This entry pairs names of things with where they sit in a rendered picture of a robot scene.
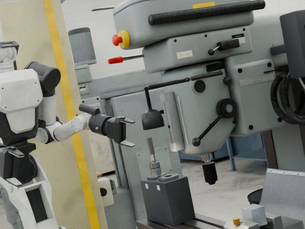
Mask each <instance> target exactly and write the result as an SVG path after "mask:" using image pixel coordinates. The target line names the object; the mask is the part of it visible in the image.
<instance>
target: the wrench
mask: <svg viewBox="0 0 305 229"><path fill-rule="evenodd" d="M114 7H115V6H109V7H101V8H94V9H92V11H98V10H109V9H114Z"/></svg>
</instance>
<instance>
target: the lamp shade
mask: <svg viewBox="0 0 305 229"><path fill-rule="evenodd" d="M142 125H143V130H149V129H155V128H160V127H163V126H165V124H164V120H163V117H162V115H161V113H160V111H158V110H153V109H151V110H147V111H145V113H144V114H143V116H142Z"/></svg>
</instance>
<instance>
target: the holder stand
mask: <svg viewBox="0 0 305 229"><path fill-rule="evenodd" d="M140 184H141V188H142V193H143V199H144V203H145V208H146V212H147V217H148V220H150V221H154V222H158V223H162V224H167V225H171V226H175V225H178V224H181V223H184V222H186V221H189V220H191V219H194V218H196V217H195V212H194V207H193V202H192V196H191V192H190V187H189V182H188V177H187V176H179V175H178V174H166V173H162V174H161V175H159V176H152V175H149V176H148V177H147V179H144V180H141V181H140Z"/></svg>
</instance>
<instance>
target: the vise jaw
mask: <svg viewBox="0 0 305 229"><path fill-rule="evenodd" d="M224 229H260V227H259V224H258V223H255V222H251V221H248V220H245V219H240V224H238V225H234V224H233V219H231V220H228V221H227V222H226V224H225V226H224Z"/></svg>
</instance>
